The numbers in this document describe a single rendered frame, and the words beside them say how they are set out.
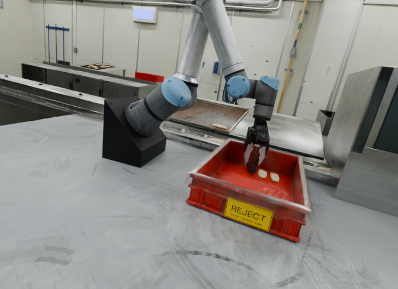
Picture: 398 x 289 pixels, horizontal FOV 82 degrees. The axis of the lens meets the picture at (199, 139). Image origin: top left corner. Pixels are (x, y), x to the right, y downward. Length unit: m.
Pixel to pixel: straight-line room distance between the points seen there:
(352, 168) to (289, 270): 0.51
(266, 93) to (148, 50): 5.15
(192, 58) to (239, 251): 0.72
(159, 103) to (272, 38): 4.25
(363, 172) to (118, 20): 6.19
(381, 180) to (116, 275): 0.87
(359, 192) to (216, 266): 0.65
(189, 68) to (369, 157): 0.74
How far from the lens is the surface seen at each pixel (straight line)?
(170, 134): 1.24
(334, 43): 4.64
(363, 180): 1.01
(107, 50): 6.74
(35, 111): 2.02
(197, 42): 0.98
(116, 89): 4.30
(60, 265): 0.53
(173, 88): 0.84
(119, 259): 0.53
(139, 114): 0.89
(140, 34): 6.14
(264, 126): 0.93
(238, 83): 0.78
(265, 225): 0.65
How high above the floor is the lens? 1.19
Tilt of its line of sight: 16 degrees down
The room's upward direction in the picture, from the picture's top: 9 degrees clockwise
